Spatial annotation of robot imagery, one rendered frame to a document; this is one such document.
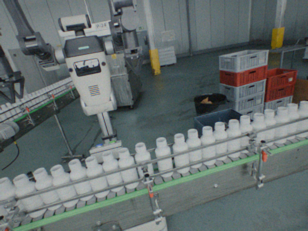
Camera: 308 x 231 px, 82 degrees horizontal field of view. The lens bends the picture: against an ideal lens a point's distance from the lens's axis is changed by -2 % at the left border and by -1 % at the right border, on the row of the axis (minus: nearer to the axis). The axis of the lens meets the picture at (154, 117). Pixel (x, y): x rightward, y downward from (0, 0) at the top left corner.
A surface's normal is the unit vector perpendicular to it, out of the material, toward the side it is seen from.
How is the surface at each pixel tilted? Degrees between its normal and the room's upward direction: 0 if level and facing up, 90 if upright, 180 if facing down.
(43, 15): 90
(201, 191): 90
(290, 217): 0
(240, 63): 90
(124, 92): 93
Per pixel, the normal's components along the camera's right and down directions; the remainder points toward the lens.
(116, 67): -0.07, 0.42
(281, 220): -0.15, -0.90
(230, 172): 0.23, 0.37
